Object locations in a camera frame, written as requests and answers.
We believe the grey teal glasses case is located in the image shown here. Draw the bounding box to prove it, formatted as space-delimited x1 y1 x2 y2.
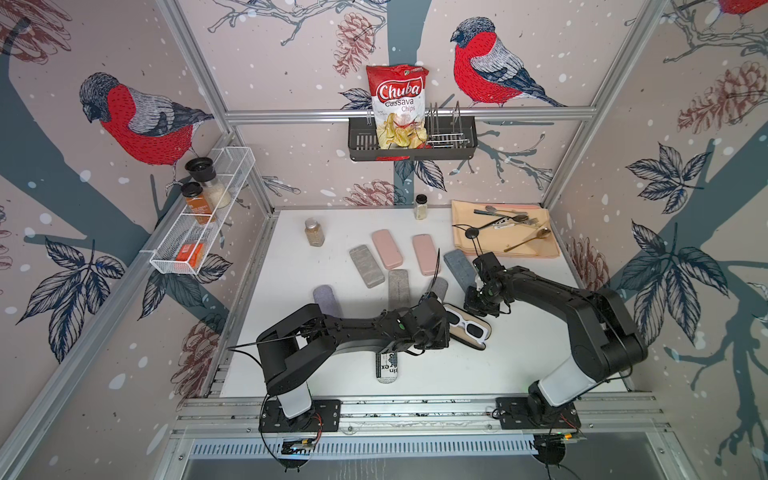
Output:
443 249 477 293

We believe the black case with glasses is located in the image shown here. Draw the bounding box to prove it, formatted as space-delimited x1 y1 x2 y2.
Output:
443 303 492 351

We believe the patterned case with sunglasses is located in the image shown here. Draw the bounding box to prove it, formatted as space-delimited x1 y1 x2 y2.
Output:
375 352 398 384

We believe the pink glasses case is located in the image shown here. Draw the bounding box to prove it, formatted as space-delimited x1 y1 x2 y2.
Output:
371 229 404 270
412 234 440 276

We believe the brown case with sunglasses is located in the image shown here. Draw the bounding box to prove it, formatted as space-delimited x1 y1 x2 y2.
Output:
312 285 342 318

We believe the beige case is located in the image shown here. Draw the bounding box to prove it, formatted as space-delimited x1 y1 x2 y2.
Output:
430 277 449 302

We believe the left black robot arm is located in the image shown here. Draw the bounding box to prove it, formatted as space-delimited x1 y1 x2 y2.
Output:
256 293 450 419

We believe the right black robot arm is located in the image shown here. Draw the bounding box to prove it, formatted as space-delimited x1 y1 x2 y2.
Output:
464 252 648 426

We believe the black ladle spoon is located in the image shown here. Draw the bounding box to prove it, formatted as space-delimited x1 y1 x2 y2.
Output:
464 214 530 240

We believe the gold spoon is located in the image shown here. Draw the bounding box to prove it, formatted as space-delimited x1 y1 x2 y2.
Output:
503 227 551 253

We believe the iridescent cutlery piece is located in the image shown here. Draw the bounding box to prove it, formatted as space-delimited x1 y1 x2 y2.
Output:
473 208 529 218

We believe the silver spoon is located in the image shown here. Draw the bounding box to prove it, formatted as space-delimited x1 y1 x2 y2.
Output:
485 205 526 215

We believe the small jar at back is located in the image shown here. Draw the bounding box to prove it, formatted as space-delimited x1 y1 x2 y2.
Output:
414 194 428 220

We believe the brown spice jar on table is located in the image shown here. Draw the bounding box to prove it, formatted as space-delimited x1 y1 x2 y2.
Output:
305 218 325 247

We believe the red Chuba chips bag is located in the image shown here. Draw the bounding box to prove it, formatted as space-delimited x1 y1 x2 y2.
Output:
366 65 429 150

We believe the small orange box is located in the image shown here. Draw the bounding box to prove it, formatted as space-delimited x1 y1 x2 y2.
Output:
174 242 205 269

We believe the orange spice jar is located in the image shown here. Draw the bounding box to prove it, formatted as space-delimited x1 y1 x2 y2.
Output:
180 181 216 225

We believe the black lid salt grinder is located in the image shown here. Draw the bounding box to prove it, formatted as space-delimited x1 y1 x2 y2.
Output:
185 157 232 209

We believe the white patterned cutlery handle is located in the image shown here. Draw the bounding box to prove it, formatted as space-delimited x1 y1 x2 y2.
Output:
493 219 519 230

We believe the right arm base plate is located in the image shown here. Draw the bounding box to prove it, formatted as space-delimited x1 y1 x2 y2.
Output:
491 395 581 430

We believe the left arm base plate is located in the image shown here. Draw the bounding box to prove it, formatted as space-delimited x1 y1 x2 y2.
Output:
259 399 341 433

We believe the black wire wall basket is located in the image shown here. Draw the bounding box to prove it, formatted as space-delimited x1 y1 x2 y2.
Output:
348 106 478 162

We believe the white wire wall shelf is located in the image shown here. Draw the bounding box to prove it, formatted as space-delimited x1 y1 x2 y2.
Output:
150 147 255 278

